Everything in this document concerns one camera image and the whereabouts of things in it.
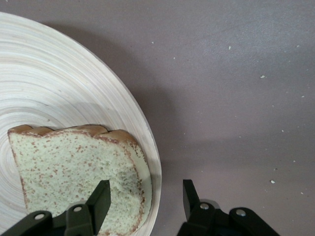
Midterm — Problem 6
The table cover mat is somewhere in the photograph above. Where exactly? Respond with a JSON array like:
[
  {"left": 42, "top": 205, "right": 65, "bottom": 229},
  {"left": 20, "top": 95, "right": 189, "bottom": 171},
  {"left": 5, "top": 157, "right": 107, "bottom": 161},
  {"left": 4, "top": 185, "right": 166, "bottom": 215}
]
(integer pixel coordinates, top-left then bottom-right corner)
[{"left": 0, "top": 0, "right": 315, "bottom": 236}]

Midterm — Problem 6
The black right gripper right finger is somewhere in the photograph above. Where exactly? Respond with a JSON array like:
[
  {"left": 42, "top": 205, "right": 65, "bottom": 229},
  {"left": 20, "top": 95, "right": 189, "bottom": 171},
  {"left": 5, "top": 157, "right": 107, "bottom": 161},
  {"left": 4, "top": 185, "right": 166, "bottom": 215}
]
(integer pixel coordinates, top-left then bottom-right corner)
[{"left": 176, "top": 179, "right": 281, "bottom": 236}]

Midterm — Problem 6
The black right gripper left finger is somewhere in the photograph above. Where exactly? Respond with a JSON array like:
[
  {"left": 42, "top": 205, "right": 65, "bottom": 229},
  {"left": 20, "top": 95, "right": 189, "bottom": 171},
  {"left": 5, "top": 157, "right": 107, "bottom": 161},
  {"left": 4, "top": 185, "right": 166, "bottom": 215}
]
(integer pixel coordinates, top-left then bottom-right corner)
[{"left": 4, "top": 180, "right": 111, "bottom": 236}]

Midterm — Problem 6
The round wooden plate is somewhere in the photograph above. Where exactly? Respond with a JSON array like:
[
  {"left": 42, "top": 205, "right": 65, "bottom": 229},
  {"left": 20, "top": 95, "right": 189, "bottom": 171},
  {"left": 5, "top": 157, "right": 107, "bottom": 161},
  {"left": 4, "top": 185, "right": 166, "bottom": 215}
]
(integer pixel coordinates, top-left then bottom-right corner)
[{"left": 0, "top": 11, "right": 162, "bottom": 236}]

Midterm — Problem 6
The brown bread slice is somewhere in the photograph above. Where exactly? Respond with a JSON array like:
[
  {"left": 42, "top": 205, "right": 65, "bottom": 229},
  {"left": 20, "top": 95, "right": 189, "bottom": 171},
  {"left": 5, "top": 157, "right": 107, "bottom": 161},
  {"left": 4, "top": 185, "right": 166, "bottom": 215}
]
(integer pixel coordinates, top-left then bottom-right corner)
[{"left": 7, "top": 124, "right": 153, "bottom": 234}]

